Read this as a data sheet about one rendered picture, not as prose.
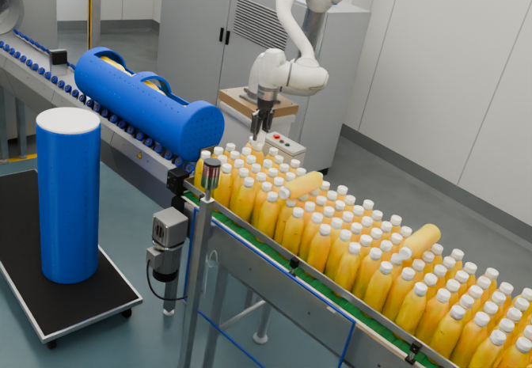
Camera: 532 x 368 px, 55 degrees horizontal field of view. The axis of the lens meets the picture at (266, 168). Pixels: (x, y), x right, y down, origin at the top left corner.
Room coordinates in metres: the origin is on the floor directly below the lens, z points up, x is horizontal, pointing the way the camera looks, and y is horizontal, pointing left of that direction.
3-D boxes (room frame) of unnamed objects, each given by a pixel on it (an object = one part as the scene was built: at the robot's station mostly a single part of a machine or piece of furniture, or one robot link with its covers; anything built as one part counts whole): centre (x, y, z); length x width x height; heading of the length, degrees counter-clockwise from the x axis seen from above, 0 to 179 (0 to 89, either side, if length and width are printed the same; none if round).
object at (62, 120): (2.15, 0.95, 1.03); 0.28 x 0.28 x 0.01
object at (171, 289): (2.10, 0.37, 0.31); 0.06 x 0.06 x 0.63; 53
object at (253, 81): (2.83, 0.10, 1.22); 0.18 x 0.16 x 0.22; 91
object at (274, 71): (2.11, 0.04, 1.48); 0.13 x 0.11 x 0.16; 91
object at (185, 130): (2.41, 0.66, 1.09); 0.88 x 0.28 x 0.28; 53
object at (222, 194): (1.86, 0.16, 1.00); 0.07 x 0.07 x 0.19
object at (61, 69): (2.92, 1.34, 1.00); 0.10 x 0.04 x 0.15; 143
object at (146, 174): (2.75, 1.12, 0.79); 2.17 x 0.29 x 0.34; 53
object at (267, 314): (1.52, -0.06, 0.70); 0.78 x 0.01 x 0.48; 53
